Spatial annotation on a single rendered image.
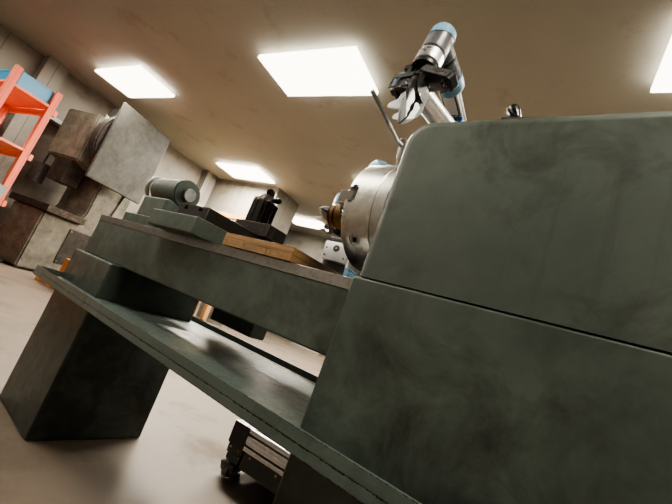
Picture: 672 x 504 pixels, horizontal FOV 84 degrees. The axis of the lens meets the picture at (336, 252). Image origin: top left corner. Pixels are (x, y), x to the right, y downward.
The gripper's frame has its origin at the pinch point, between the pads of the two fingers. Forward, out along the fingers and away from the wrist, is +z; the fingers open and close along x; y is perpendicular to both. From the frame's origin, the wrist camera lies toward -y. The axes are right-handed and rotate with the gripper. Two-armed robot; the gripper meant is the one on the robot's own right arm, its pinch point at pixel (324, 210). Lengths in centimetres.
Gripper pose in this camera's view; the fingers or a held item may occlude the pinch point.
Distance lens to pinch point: 118.7
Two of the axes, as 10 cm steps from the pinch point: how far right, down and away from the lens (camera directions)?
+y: -7.8, -1.6, 6.1
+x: 3.4, -9.2, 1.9
